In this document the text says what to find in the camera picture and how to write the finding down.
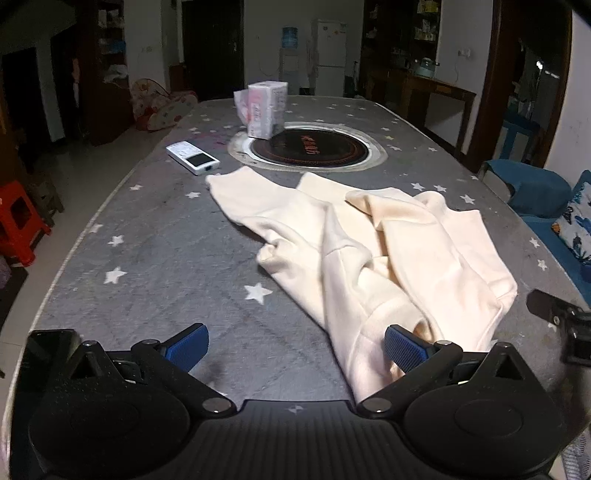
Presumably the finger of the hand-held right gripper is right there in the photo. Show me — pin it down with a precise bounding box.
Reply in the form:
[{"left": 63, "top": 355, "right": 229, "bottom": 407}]
[{"left": 527, "top": 289, "right": 576, "bottom": 326}]

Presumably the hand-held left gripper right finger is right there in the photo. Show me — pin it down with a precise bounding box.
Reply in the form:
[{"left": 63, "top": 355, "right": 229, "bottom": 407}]
[{"left": 358, "top": 324, "right": 539, "bottom": 418}]

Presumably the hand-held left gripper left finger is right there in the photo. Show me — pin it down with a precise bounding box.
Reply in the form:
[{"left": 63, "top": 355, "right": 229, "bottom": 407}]
[{"left": 60, "top": 324, "right": 236, "bottom": 418}]

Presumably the cream fleece garment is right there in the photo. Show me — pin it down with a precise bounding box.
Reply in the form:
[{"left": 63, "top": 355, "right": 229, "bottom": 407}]
[{"left": 205, "top": 166, "right": 518, "bottom": 403}]

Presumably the patterned cushion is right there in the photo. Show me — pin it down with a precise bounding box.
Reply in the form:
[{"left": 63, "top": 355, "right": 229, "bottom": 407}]
[{"left": 551, "top": 182, "right": 591, "bottom": 267}]

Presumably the grey star-print tablecloth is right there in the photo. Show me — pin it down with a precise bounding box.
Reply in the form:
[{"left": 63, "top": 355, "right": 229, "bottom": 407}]
[{"left": 9, "top": 95, "right": 585, "bottom": 480}]

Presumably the blue sofa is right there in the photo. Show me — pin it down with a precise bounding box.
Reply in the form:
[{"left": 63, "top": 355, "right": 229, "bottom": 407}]
[{"left": 478, "top": 159, "right": 591, "bottom": 308}]

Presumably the grey patterned cloth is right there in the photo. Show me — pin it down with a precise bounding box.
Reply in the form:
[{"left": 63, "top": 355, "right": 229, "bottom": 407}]
[{"left": 560, "top": 427, "right": 591, "bottom": 480}]

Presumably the blue stool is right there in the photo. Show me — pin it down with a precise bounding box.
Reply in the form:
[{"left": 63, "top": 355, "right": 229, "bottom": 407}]
[{"left": 501, "top": 113, "right": 546, "bottom": 162}]

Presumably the white remote control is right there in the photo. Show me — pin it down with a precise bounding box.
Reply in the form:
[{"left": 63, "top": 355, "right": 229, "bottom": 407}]
[{"left": 166, "top": 141, "right": 220, "bottom": 177}]

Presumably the red plastic stool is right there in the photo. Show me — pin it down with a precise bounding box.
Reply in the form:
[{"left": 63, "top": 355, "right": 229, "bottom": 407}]
[{"left": 0, "top": 180, "right": 52, "bottom": 268}]

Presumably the round black hotplate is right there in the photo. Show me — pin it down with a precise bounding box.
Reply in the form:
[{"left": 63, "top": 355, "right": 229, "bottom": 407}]
[{"left": 227, "top": 122, "right": 387, "bottom": 173}]

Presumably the pink floral baby seat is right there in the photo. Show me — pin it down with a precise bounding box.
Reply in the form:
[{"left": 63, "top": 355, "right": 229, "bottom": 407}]
[{"left": 129, "top": 78, "right": 199, "bottom": 133}]

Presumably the wooden desk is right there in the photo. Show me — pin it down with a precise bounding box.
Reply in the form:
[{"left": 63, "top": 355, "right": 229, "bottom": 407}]
[{"left": 369, "top": 69, "right": 477, "bottom": 160}]

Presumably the white tissue pack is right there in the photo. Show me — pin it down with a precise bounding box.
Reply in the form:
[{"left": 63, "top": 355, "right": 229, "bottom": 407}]
[{"left": 233, "top": 80, "right": 290, "bottom": 139}]

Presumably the teal kettle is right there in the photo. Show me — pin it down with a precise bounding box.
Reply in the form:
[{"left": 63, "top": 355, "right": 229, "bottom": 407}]
[{"left": 414, "top": 57, "right": 440, "bottom": 80}]

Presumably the dark wooden bookshelf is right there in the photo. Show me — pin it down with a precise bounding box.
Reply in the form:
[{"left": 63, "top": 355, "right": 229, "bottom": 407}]
[{"left": 76, "top": 0, "right": 136, "bottom": 147}]

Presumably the white refrigerator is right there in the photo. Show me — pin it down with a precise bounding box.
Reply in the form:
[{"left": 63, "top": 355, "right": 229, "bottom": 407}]
[{"left": 310, "top": 19, "right": 348, "bottom": 97}]

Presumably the dark wooden door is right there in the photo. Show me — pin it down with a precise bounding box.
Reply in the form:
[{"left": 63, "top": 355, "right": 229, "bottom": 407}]
[{"left": 181, "top": 0, "right": 245, "bottom": 89}]

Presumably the dark wooden display cabinet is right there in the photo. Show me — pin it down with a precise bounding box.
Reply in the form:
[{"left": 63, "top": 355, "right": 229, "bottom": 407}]
[{"left": 361, "top": 0, "right": 442, "bottom": 100}]

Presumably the water dispenser with blue bottle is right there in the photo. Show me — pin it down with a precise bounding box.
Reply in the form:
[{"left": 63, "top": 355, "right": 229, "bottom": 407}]
[{"left": 278, "top": 27, "right": 302, "bottom": 91}]

